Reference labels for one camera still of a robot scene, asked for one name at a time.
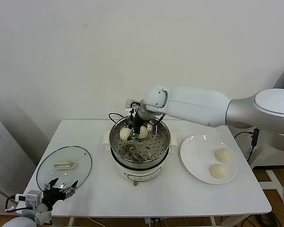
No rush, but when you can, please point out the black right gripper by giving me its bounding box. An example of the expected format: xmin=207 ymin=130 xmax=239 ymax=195
xmin=128 ymin=115 xmax=148 ymax=142

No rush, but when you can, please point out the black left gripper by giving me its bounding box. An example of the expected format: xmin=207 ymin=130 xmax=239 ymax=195
xmin=43 ymin=178 xmax=79 ymax=210

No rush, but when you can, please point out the white steamed baozi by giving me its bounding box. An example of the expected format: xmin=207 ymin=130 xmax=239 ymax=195
xmin=214 ymin=148 xmax=232 ymax=163
xmin=119 ymin=127 xmax=133 ymax=142
xmin=138 ymin=126 xmax=149 ymax=140
xmin=208 ymin=164 xmax=228 ymax=179

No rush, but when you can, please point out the glass pot lid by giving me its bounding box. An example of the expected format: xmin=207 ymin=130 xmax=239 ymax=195
xmin=36 ymin=146 xmax=93 ymax=191

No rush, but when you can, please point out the perforated steel steamer basket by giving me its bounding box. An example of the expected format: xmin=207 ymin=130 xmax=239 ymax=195
xmin=108 ymin=113 xmax=172 ymax=164

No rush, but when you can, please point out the cream electric cooker base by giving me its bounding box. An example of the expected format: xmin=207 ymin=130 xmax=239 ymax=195
xmin=102 ymin=129 xmax=178 ymax=187

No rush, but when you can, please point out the white cabinet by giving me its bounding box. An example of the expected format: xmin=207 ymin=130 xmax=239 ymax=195
xmin=0 ymin=108 xmax=37 ymax=207

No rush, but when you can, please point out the white round plate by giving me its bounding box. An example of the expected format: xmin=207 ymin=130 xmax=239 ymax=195
xmin=179 ymin=134 xmax=239 ymax=184

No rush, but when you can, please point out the white power strip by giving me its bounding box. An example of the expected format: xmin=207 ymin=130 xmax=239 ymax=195
xmin=144 ymin=217 xmax=165 ymax=227

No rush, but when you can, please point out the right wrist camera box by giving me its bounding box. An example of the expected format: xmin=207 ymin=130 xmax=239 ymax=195
xmin=125 ymin=99 xmax=142 ymax=112

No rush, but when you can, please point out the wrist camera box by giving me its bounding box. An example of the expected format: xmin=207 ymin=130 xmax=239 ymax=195
xmin=125 ymin=99 xmax=142 ymax=112
xmin=15 ymin=190 xmax=42 ymax=207

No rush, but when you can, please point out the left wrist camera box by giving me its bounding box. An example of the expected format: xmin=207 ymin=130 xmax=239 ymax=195
xmin=15 ymin=190 xmax=42 ymax=207

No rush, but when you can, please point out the black cooker power cord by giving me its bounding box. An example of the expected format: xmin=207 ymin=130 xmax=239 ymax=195
xmin=108 ymin=113 xmax=125 ymax=125

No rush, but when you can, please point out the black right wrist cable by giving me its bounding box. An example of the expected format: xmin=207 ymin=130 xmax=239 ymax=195
xmin=153 ymin=113 xmax=166 ymax=126

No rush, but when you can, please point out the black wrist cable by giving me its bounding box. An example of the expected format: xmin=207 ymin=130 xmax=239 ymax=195
xmin=153 ymin=113 xmax=166 ymax=126
xmin=4 ymin=194 xmax=18 ymax=213

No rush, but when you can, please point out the white table frame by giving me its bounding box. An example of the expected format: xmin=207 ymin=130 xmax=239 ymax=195
xmin=67 ymin=216 xmax=218 ymax=227

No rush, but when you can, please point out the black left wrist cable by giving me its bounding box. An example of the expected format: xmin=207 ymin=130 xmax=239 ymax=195
xmin=4 ymin=194 xmax=18 ymax=213

